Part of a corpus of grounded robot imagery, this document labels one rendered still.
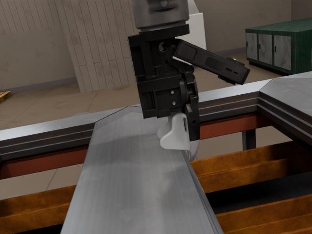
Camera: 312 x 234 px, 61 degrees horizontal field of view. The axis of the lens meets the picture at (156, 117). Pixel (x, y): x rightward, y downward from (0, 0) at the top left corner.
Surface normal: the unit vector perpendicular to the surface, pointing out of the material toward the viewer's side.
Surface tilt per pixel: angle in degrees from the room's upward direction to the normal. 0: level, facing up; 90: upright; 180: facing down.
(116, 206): 0
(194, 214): 0
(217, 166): 90
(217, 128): 90
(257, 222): 90
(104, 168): 0
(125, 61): 90
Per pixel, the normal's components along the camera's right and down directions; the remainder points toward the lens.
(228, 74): 0.09, 0.30
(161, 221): -0.16, -0.93
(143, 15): -0.64, 0.36
